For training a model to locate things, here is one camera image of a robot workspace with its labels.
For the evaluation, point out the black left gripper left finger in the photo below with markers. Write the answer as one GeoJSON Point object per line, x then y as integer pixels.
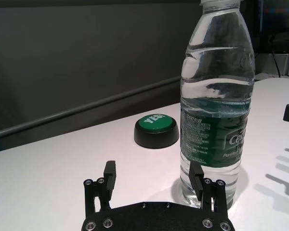
{"type": "Point", "coordinates": [109, 178]}

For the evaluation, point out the grey horizontal rail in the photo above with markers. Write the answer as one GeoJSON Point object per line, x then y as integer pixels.
{"type": "Point", "coordinates": [86, 107]}

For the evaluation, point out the green YES push button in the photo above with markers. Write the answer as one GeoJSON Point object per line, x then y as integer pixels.
{"type": "Point", "coordinates": [155, 134]}

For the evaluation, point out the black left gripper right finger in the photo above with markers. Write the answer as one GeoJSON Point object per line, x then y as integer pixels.
{"type": "Point", "coordinates": [197, 180]}

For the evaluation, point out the white box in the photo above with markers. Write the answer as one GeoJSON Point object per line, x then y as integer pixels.
{"type": "Point", "coordinates": [284, 65]}

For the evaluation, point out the clear water bottle green label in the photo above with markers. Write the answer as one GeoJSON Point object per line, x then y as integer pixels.
{"type": "Point", "coordinates": [216, 96]}

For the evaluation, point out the dark monitor screen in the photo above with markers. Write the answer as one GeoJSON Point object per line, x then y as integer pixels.
{"type": "Point", "coordinates": [281, 21]}

